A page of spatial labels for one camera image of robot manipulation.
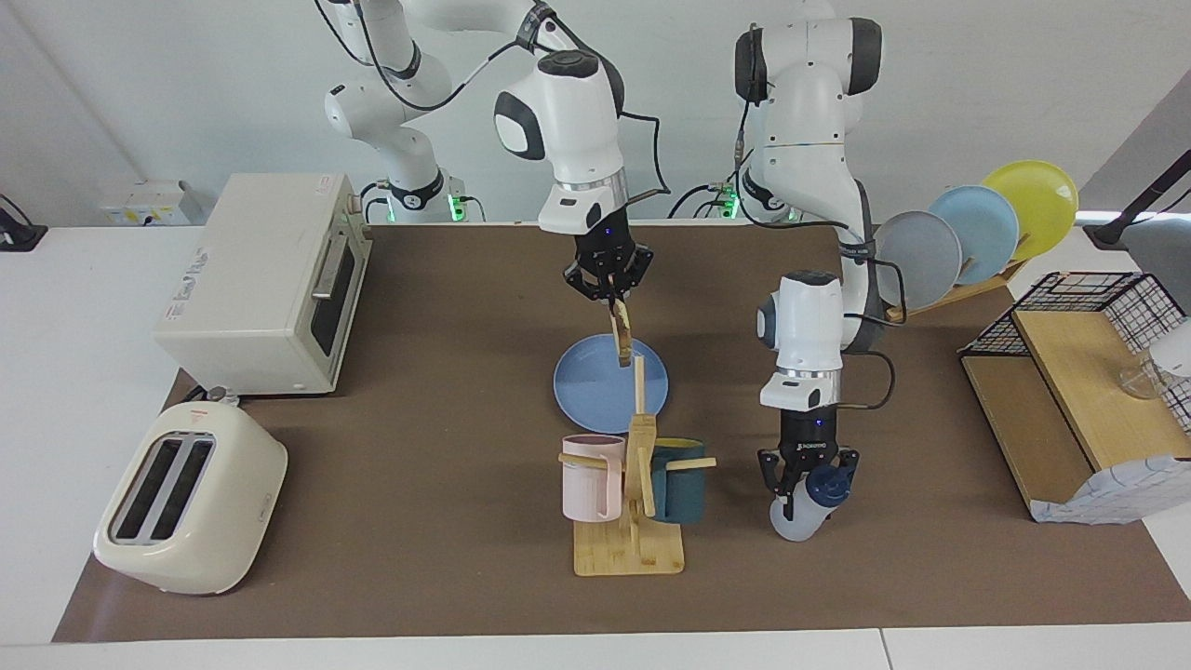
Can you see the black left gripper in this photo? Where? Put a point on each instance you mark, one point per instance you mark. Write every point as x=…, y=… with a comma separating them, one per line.
x=809, y=437

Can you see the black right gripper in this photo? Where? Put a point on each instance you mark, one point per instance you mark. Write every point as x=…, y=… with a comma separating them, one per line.
x=607, y=247

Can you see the clear squeeze bottle blue cap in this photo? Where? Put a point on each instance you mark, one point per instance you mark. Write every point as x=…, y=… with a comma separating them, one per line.
x=796, y=521

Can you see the slice of toast bread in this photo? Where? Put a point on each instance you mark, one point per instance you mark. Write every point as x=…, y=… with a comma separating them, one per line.
x=622, y=335

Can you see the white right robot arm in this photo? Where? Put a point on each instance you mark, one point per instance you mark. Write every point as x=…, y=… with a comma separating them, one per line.
x=568, y=121

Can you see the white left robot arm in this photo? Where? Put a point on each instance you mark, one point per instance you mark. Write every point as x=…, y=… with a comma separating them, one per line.
x=800, y=121

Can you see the blue round plate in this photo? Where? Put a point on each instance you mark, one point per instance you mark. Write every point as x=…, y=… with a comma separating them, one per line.
x=595, y=391

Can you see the pale grey plate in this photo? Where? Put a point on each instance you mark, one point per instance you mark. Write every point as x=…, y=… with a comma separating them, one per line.
x=921, y=261

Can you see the light blue plate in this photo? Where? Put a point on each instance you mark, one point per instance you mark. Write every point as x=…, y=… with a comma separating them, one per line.
x=986, y=228

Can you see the yellow plate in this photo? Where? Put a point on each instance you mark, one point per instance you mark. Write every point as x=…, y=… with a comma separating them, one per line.
x=1037, y=200

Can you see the dark teal mug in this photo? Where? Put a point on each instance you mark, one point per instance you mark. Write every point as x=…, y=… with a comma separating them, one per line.
x=684, y=498

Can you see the wooden mug tree stand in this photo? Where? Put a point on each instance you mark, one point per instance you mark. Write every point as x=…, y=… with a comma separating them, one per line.
x=628, y=556

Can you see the pink mug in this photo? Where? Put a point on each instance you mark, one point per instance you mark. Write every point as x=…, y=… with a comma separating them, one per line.
x=586, y=489

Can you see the wooden dish rack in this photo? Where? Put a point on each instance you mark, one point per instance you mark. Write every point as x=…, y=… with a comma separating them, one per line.
x=949, y=296

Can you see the white checkered cloth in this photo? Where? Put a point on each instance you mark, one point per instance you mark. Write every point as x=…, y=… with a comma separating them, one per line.
x=1117, y=493

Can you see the brown paper table mat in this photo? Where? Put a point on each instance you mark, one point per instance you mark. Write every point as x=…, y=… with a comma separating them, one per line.
x=419, y=521

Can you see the clear glass cup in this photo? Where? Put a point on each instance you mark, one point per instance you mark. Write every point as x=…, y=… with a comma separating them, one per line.
x=1140, y=383

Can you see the cream toaster oven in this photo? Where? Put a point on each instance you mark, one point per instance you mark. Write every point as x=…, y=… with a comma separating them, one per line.
x=251, y=279

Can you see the grey rounded cover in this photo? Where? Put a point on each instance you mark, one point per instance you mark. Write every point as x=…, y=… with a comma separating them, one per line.
x=1158, y=256

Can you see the cream two-slot toaster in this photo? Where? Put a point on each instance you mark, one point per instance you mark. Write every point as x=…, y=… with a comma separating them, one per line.
x=233, y=521

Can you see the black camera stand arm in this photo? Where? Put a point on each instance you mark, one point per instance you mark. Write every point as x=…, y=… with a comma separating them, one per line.
x=1112, y=228

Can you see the white wall power box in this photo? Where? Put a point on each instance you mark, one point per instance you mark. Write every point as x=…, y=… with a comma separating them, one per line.
x=149, y=205

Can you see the black clamp mount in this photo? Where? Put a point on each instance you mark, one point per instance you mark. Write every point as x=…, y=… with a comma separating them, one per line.
x=19, y=237

